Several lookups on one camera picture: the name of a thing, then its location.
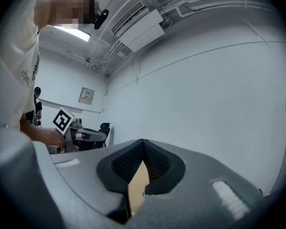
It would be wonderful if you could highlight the black head-mounted camera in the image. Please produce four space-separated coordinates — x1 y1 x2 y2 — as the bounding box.
93 8 110 30

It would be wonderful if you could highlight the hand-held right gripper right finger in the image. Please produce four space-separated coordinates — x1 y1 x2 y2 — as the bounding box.
131 139 263 229

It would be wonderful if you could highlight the white ceiling air conditioner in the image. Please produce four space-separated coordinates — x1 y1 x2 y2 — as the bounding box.
111 0 166 53

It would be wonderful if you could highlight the person's cream t-shirt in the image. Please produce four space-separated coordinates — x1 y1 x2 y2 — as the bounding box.
0 0 42 131

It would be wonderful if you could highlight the person's head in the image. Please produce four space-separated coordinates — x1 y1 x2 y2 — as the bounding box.
34 0 96 31

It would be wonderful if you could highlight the rectangular ceiling light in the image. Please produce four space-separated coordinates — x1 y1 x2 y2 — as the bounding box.
52 25 91 42

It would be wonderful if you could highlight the grey wall trunking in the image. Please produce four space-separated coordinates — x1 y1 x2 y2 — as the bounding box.
39 98 102 115

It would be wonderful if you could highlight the person's left forearm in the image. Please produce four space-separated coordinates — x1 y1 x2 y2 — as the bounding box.
19 118 65 149

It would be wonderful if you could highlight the black office chair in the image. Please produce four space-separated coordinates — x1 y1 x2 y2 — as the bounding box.
96 122 112 148

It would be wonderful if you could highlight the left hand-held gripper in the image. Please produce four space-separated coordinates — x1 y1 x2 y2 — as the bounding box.
52 107 108 154

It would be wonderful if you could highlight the bundle of white ceiling pipes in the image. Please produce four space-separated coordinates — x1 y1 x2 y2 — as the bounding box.
92 38 136 77

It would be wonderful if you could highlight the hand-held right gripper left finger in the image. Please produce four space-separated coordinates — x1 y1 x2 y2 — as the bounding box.
50 139 143 225

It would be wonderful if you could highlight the grey electrical wall panel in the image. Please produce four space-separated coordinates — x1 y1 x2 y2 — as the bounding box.
78 87 95 106

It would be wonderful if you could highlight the person's left hand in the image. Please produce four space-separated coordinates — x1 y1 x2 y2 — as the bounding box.
72 131 86 141

